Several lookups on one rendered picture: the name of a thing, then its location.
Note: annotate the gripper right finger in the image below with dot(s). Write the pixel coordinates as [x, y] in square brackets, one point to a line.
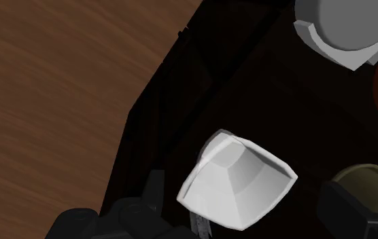
[348, 215]

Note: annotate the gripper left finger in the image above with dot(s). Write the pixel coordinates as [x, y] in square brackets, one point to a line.
[132, 218]

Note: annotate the olive green cup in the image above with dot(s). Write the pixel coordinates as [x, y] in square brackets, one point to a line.
[366, 185]

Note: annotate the grey speckled flat strip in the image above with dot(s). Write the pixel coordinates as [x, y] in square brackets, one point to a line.
[201, 228]

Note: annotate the white square bowl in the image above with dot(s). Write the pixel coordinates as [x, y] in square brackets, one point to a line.
[235, 192]

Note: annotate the dark brown wooden cabinet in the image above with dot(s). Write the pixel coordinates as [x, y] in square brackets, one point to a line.
[275, 109]

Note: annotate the white plate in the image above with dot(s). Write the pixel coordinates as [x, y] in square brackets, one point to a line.
[351, 23]

